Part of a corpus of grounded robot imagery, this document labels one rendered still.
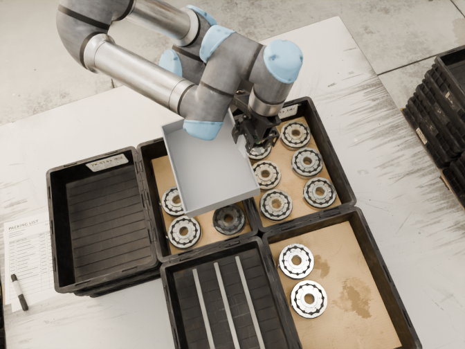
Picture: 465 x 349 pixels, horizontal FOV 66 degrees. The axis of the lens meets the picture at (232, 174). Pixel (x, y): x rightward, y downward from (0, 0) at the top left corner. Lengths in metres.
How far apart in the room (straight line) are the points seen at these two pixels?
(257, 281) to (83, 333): 0.60
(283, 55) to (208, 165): 0.42
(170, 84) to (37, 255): 0.92
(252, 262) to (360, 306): 0.33
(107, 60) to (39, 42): 2.28
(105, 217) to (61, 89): 1.64
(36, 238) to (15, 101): 1.55
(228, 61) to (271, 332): 0.75
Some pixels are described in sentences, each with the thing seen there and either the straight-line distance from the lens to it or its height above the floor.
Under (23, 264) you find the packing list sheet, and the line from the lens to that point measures 1.51.
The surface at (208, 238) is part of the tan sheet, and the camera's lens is 1.16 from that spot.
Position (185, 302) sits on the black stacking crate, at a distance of 1.14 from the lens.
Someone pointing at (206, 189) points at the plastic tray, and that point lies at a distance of 0.97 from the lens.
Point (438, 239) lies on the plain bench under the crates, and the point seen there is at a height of 0.70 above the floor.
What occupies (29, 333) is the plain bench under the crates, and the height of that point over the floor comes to 0.70.
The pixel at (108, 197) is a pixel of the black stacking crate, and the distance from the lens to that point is 1.29.
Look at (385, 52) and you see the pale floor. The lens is 2.70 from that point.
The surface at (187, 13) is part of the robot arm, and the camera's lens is 1.22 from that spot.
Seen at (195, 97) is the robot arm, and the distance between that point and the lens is 0.74.
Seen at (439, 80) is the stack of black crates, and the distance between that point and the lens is 1.96.
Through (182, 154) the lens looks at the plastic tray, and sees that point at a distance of 1.03.
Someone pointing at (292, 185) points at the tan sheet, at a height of 0.83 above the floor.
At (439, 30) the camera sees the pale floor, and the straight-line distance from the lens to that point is 2.95.
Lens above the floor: 1.95
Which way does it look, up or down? 67 degrees down
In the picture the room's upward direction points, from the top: 11 degrees counter-clockwise
